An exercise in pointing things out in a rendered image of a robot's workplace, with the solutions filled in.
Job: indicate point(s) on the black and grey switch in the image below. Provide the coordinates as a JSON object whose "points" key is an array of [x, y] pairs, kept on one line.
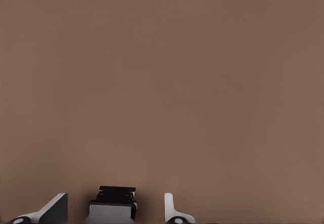
{"points": [[111, 206]]}

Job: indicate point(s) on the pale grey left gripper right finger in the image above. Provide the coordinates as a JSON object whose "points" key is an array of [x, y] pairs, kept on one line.
{"points": [[170, 208]]}

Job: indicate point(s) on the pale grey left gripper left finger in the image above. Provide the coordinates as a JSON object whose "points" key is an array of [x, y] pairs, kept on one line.
{"points": [[54, 211]]}

